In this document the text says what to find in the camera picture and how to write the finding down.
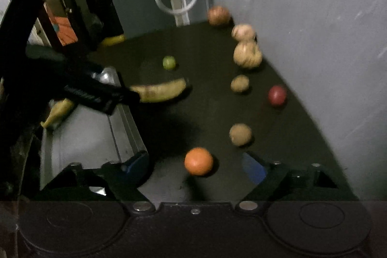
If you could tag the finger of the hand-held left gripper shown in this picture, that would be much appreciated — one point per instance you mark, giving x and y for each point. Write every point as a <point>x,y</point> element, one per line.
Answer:
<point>130,97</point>

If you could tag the red apple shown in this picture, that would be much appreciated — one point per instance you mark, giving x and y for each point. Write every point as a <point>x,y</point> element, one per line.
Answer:
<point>219,15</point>

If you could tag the grey metal tray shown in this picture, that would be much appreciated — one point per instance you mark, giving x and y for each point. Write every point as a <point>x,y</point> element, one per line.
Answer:
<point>90,137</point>

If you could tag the green lime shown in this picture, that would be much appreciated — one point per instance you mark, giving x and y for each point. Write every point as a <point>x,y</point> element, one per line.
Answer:
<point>169,62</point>

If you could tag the brown kiwi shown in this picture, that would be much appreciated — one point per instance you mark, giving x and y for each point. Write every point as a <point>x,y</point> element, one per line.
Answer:
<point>240,84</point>
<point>240,134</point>

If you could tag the yellow banana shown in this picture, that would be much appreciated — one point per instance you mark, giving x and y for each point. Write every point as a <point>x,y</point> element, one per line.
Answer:
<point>57,113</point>
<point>163,91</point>
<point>112,40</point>

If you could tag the dark red plum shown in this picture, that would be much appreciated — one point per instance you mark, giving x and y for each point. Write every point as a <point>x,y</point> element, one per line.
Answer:
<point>277,95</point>

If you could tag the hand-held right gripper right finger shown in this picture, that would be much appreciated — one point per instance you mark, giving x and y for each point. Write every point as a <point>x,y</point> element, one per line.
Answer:
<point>252,169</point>

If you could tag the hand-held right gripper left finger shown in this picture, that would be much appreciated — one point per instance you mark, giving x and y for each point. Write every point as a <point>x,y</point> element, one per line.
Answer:
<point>137,163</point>

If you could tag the orange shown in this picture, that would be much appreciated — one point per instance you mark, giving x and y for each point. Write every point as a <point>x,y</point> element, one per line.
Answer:
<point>198,161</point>

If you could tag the large striped pepino melon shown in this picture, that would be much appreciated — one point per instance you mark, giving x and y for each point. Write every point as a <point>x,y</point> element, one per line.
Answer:
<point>248,55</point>

